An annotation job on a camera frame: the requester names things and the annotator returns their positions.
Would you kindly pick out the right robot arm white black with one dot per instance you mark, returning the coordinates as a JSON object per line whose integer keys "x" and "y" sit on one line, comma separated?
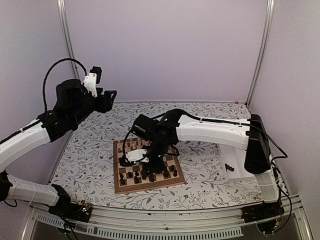
{"x": 245, "y": 134}

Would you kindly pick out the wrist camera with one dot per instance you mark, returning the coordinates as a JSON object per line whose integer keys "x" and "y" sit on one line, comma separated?
{"x": 133, "y": 157}
{"x": 91, "y": 80}

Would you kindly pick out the wooden chess board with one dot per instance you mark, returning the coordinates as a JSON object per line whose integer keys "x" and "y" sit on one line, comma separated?
{"x": 129, "y": 179}

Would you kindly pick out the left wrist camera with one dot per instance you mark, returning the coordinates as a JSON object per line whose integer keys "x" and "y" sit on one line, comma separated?
{"x": 91, "y": 80}

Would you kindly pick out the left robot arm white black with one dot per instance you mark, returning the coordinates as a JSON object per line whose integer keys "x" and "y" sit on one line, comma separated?
{"x": 12, "y": 148}

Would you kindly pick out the white chess piece row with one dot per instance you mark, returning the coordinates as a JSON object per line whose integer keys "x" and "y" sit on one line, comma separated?
{"x": 131, "y": 144}

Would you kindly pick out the floral patterned table mat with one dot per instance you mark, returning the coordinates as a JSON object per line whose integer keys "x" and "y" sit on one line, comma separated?
{"x": 85, "y": 163}

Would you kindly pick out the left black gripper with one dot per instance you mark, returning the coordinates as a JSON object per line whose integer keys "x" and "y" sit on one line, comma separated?
{"x": 105, "y": 101}

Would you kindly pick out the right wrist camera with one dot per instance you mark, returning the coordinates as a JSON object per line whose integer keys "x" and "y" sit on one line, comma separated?
{"x": 133, "y": 157}

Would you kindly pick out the dark king piece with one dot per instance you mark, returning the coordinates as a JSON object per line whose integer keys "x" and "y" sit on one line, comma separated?
{"x": 151, "y": 178}

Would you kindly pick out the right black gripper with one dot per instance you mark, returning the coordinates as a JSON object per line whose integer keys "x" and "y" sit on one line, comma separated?
{"x": 159, "y": 167}

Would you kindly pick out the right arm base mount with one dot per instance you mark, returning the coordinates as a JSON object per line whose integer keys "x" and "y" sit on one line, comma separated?
{"x": 263, "y": 211}

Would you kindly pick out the dark knight piece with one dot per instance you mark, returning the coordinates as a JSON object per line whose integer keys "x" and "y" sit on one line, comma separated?
{"x": 136, "y": 180}

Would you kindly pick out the dark rook corner piece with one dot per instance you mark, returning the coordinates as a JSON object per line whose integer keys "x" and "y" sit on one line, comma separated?
{"x": 122, "y": 181}

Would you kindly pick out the white plastic tray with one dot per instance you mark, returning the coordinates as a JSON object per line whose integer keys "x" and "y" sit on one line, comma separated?
{"x": 236, "y": 159}

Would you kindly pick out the dark chess pieces in tray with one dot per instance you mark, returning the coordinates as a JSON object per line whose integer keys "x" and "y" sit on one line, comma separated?
{"x": 229, "y": 168}

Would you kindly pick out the aluminium front rail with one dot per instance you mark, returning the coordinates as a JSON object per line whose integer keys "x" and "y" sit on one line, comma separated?
{"x": 200, "y": 224}

